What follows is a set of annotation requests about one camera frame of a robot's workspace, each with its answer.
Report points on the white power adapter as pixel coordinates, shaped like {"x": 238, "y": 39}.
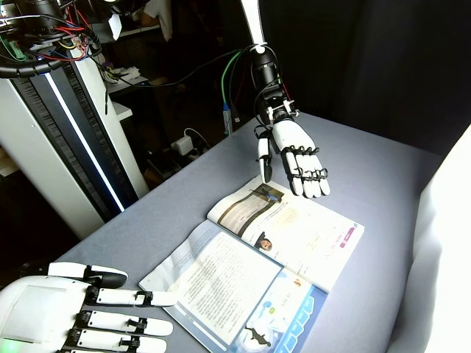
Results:
{"x": 184, "y": 145}

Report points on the blue and white plug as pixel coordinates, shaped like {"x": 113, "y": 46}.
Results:
{"x": 227, "y": 119}

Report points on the white hanging cloth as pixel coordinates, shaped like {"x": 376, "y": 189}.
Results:
{"x": 162, "y": 14}

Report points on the white paper tag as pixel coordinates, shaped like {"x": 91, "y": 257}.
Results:
{"x": 115, "y": 26}

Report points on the illustrated book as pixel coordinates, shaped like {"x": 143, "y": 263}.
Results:
{"x": 235, "y": 272}

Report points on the grey table cloth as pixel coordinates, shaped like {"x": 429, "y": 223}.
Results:
{"x": 368, "y": 176}

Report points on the white shelf board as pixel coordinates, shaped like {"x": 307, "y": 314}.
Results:
{"x": 121, "y": 110}

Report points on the white fabric screen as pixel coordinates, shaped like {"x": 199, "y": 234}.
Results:
{"x": 441, "y": 257}

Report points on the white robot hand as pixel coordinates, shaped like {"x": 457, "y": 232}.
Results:
{"x": 40, "y": 312}
{"x": 292, "y": 136}

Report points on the white column with black strips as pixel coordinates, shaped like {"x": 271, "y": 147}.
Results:
{"x": 29, "y": 147}

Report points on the white crumpled rag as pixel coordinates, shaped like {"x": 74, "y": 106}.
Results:
{"x": 127, "y": 73}

